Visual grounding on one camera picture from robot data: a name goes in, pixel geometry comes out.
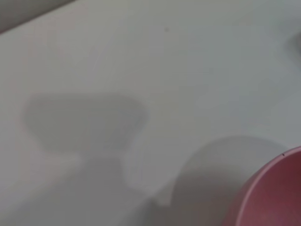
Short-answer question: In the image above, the pink bowl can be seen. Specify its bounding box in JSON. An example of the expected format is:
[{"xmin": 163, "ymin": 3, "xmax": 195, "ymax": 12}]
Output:
[{"xmin": 221, "ymin": 145, "xmax": 301, "ymax": 226}]

